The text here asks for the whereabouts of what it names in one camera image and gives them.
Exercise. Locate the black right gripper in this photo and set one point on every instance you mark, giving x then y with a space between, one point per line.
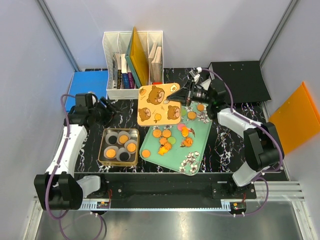
182 96

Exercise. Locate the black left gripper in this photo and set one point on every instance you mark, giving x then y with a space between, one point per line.
110 110

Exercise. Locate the bear print tin lid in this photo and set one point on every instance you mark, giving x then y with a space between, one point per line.
154 108

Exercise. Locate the round dotted orange biscuit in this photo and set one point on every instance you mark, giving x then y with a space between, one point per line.
110 153

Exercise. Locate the orange biscuit top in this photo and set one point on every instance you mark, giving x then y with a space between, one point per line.
131 147

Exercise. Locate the black sandwich cookie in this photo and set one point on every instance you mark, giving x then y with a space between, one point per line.
124 156

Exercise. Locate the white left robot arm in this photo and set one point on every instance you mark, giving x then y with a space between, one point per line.
57 189

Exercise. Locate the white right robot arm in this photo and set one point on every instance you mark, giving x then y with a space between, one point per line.
263 151

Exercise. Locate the green sandwich cookie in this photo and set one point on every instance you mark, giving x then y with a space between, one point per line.
171 140
183 112

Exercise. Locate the orange cookie far tray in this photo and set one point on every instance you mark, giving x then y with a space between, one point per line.
200 107

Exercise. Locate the clear plastic bag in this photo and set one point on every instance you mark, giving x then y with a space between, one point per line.
206 84

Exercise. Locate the blue folder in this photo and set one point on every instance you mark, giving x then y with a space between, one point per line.
89 82

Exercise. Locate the pink macaron cookie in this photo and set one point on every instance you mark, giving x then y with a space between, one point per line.
180 126

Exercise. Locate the red small box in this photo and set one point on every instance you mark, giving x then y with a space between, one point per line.
157 82

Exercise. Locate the orange fish shaped cookie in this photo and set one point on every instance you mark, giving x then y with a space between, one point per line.
184 131

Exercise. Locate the black cookie in tin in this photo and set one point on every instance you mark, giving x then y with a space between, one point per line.
112 139

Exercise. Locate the white file organizer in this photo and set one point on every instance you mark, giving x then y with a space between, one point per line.
118 42

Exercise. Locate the orange cookie in tin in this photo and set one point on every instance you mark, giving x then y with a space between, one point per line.
122 139

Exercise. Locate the beige books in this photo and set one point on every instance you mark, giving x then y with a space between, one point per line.
155 63

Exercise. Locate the dark books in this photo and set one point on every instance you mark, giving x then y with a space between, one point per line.
122 76

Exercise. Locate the orange flower swirl cookie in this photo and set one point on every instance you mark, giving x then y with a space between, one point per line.
188 142

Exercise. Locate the gold cookie tin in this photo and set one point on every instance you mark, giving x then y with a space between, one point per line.
134 137

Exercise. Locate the mint green floral tray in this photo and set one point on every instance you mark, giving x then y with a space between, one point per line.
181 159

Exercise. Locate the orange star cookie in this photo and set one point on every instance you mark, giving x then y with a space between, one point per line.
162 151

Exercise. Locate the yellow green folder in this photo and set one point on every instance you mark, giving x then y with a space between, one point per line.
136 60

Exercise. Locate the black binder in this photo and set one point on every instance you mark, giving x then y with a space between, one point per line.
244 79

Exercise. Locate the round orange cookie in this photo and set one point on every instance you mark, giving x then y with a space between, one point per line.
145 153

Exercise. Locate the orange plastic folder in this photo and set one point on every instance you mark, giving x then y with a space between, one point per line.
297 120

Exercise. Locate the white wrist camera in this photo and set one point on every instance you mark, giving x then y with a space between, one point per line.
195 74

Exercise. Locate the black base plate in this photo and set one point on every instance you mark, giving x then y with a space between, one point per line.
169 190

